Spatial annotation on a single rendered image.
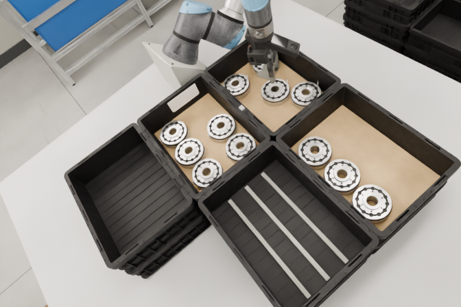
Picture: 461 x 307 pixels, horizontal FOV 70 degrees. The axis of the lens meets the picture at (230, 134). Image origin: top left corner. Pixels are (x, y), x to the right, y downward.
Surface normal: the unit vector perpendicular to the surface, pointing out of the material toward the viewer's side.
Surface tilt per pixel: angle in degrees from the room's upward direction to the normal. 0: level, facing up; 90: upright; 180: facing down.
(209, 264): 0
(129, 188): 0
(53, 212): 0
